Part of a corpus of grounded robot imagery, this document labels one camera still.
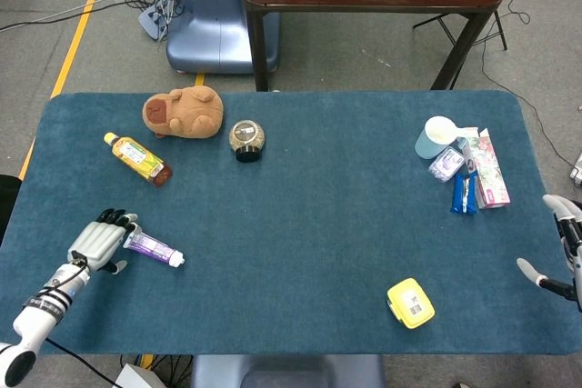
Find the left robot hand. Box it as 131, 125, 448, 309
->
66, 208, 139, 275

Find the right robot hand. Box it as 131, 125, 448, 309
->
516, 194, 582, 314

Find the purple white tube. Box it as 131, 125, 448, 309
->
122, 229, 186, 270

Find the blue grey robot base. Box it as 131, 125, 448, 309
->
166, 0, 282, 75

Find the yellow label tea bottle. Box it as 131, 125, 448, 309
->
103, 132, 174, 188

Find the pink floral carton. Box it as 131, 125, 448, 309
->
462, 128, 512, 211

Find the blue plastic packet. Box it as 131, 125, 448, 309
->
449, 173, 478, 215

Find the white box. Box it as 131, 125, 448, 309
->
111, 363, 167, 388

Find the small purple tissue packet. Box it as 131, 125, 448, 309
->
428, 145, 467, 184

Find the brown capybara plush toy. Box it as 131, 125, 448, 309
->
142, 85, 225, 140

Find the light blue plastic mug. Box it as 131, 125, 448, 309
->
414, 115, 479, 161

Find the yellow lid wipes box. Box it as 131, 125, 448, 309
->
386, 277, 437, 330

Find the round glass jar black lid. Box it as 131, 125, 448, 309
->
227, 119, 266, 164

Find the blue felt table cloth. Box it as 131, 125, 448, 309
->
0, 90, 582, 357

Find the grey robot torso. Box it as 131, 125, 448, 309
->
190, 353, 387, 388

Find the blue power strip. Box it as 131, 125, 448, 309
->
137, 0, 183, 42

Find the long black floor cable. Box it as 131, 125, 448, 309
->
481, 0, 582, 171

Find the white floor cable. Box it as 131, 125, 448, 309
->
0, 0, 128, 33

